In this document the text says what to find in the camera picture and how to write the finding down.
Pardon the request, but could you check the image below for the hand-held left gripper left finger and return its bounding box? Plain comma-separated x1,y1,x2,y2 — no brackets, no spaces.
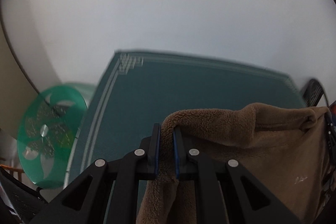
28,123,161,224

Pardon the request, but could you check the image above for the black mesh chair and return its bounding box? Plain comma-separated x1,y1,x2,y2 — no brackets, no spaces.
0,168,51,224
302,78,329,109

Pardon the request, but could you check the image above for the beige door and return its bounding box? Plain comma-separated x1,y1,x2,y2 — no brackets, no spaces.
0,26,41,140

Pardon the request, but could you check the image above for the brown fleece sweater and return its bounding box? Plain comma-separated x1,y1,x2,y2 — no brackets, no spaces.
136,102,332,224

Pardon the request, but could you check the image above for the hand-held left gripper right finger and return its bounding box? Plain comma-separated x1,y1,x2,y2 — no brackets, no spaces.
172,127,302,224

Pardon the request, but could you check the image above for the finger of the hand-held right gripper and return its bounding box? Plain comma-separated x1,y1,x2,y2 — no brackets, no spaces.
325,108,336,186

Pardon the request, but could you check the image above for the teal table mat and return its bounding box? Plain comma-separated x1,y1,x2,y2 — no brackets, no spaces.
63,49,307,224

